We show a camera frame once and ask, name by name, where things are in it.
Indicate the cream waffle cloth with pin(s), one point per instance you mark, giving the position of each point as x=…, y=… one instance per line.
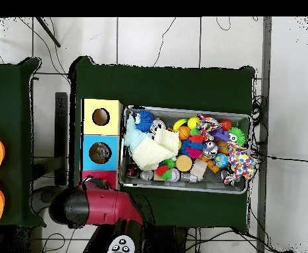
x=151, y=155

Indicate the colourful spotted cloth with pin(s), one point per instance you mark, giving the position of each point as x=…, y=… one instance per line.
x=242, y=160

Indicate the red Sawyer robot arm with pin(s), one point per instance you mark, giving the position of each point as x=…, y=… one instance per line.
x=104, y=205

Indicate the wooden box with three holes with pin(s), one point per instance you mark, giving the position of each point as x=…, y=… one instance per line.
x=112, y=126

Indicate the silver drink can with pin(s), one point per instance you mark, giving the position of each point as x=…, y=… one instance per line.
x=158, y=126

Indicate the blue fuzzy toy with eyes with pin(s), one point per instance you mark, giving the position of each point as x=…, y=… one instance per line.
x=144, y=121

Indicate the mint waffle cloth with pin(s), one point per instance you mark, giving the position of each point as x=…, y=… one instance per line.
x=131, y=137

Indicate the orange toy basketball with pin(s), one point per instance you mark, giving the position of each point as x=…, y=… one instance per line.
x=184, y=133

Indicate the orange round sponge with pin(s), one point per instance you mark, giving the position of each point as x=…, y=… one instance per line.
x=183, y=163

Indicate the blue orange spiky ball toy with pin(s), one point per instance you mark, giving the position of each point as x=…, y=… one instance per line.
x=192, y=147

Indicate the dark green table cloth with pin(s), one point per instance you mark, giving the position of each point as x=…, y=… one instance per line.
x=156, y=84
x=11, y=105

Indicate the blue green globe ball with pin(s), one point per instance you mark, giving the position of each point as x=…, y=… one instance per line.
x=220, y=160

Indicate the green fuzzy toy with eyes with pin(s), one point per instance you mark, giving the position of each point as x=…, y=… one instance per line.
x=238, y=134

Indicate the black upright panel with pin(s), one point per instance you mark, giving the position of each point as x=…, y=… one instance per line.
x=61, y=131

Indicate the grey round stand base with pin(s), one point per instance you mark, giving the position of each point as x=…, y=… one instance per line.
x=42, y=196

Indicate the black tripod leg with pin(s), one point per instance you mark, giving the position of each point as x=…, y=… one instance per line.
x=48, y=33

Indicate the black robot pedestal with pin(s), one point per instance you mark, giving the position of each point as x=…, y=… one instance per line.
x=167, y=242

